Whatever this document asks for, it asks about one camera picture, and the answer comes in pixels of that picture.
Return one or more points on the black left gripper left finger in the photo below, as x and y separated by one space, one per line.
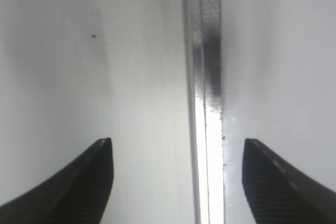
78 193

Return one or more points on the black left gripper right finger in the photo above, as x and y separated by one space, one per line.
278 192

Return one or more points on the white magnetic whiteboard grey frame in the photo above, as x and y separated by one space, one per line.
261 69

